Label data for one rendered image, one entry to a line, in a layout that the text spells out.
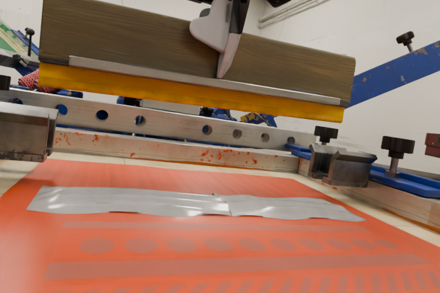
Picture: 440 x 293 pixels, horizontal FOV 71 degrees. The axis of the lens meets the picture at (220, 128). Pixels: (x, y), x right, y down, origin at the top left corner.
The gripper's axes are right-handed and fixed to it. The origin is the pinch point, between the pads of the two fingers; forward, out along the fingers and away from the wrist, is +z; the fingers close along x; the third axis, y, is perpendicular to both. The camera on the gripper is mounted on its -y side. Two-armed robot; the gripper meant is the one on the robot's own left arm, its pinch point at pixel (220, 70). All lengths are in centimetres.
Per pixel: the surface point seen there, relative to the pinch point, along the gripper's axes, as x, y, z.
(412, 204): 10.0, -25.5, 13.2
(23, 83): -69, 37, 6
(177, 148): -15.1, 0.3, 12.9
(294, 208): 9.2, -8.2, 14.8
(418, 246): 17.0, -17.7, 15.5
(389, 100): -150, -200, -26
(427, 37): -128, -200, -74
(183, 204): 8.6, 4.5, 15.0
